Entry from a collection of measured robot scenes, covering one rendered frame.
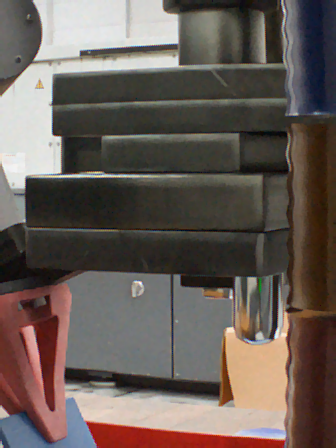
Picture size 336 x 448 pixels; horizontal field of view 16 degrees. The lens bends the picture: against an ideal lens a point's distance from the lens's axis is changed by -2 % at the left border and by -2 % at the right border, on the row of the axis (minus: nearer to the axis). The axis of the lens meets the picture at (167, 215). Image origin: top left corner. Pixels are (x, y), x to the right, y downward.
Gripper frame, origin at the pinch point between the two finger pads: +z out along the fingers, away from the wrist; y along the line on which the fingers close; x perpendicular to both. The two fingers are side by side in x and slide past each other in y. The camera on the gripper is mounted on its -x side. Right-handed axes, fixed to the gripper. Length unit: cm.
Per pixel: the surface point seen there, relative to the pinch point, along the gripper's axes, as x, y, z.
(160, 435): 23.6, -8.1, 3.4
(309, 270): -28.5, 27.0, -1.0
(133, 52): 462, -204, -146
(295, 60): -28.3, 28.3, -4.6
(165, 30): 668, -272, -208
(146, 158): -6.7, 14.0, -8.3
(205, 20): -3.5, 17.3, -13.0
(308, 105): -28.5, 28.2, -3.7
